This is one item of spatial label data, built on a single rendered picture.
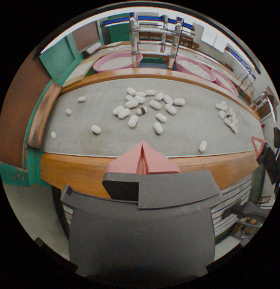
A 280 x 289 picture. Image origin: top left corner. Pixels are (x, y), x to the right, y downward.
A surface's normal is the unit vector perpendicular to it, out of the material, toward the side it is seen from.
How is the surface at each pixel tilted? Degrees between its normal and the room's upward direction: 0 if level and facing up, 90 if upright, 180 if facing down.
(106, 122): 0
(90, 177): 0
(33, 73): 90
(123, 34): 90
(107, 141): 0
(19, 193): 90
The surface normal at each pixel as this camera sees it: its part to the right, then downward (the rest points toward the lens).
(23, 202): 1.00, 0.05
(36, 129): 0.92, -0.11
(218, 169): 0.00, -0.24
